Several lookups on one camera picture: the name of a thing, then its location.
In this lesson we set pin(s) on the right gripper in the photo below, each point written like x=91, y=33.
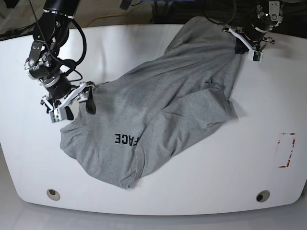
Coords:
x=62, y=92

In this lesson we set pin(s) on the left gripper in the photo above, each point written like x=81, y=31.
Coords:
x=253, y=34

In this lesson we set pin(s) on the grey Hugging Face T-shirt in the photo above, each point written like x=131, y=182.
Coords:
x=158, y=109

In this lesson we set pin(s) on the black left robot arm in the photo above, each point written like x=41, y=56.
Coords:
x=266, y=11

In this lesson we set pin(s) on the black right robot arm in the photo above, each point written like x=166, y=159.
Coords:
x=51, y=32

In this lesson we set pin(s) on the left table grommet hole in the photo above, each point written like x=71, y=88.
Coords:
x=53, y=194

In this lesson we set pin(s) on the table grommet hole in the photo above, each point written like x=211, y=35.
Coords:
x=263, y=196
x=53, y=194

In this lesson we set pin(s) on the red tape rectangle marker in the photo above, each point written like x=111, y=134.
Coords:
x=284, y=150

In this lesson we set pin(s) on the right table grommet hole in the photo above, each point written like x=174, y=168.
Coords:
x=263, y=196

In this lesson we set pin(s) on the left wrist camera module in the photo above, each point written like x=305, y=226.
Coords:
x=255, y=55

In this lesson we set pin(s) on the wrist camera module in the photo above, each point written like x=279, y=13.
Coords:
x=255, y=55
x=56, y=115

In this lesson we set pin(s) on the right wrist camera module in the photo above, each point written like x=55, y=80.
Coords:
x=56, y=115

